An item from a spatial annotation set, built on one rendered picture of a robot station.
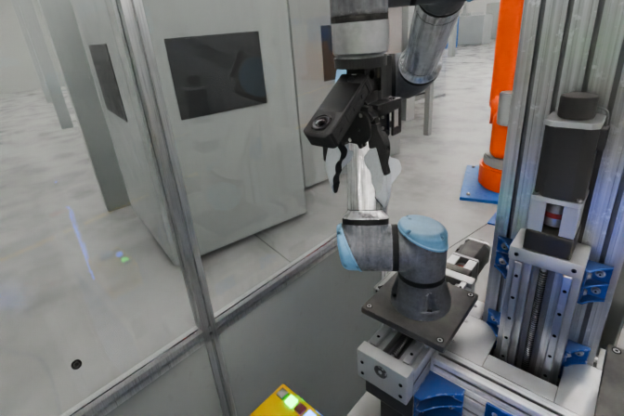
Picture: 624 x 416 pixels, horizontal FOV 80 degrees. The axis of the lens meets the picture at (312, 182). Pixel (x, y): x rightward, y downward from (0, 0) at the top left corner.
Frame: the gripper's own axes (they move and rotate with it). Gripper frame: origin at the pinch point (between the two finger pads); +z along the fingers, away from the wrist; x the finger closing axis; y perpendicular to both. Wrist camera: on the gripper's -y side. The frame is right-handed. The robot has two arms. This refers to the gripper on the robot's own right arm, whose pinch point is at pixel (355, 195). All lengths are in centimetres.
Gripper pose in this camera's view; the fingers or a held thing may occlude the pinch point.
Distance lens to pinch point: 56.9
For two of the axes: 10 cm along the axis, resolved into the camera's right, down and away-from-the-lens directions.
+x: -7.3, -2.1, 6.5
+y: 6.8, -3.3, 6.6
